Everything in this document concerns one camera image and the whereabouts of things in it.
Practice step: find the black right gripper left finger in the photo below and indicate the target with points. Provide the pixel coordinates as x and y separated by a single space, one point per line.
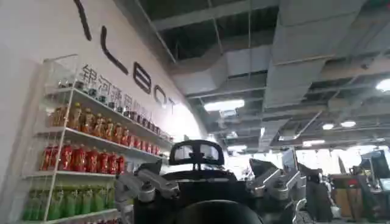
158 182

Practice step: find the brown cardboard box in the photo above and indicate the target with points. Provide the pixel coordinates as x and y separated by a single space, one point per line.
344 198

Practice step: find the dark machine with screen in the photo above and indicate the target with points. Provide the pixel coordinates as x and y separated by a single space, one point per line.
377 173

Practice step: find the round ceiling light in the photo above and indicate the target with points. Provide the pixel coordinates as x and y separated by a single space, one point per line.
384 85
328 126
348 123

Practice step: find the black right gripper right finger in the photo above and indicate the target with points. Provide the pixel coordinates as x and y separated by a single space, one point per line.
281 185

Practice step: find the small grey air duct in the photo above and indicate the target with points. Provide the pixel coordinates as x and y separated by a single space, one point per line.
210 73

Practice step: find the large grey air duct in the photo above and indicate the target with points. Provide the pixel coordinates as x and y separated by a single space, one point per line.
300 45

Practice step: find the white shelf with drink bottles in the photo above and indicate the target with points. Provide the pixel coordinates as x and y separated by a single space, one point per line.
80 158

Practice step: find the grey computer monitor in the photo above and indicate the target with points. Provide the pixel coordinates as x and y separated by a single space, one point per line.
289 161

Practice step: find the rectangular ceiling light panel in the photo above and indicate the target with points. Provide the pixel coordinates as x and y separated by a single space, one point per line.
224 105
313 142
236 148

